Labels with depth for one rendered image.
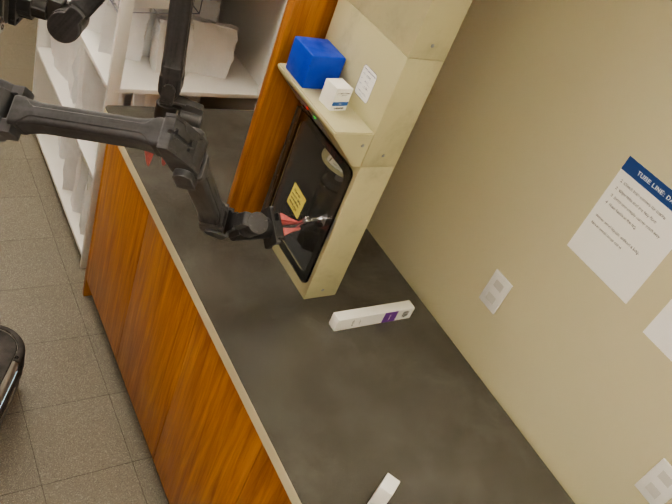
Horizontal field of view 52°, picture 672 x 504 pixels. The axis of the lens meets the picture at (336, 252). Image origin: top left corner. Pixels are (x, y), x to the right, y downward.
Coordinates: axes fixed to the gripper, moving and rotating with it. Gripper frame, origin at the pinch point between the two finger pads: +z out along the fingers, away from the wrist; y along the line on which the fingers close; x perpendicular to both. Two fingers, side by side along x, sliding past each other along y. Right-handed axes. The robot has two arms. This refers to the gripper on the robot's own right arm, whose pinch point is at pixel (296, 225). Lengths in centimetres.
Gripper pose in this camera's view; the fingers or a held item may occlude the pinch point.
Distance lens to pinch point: 188.3
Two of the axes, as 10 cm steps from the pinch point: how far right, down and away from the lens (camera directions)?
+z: 8.1, -0.7, 5.8
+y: -2.0, -9.7, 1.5
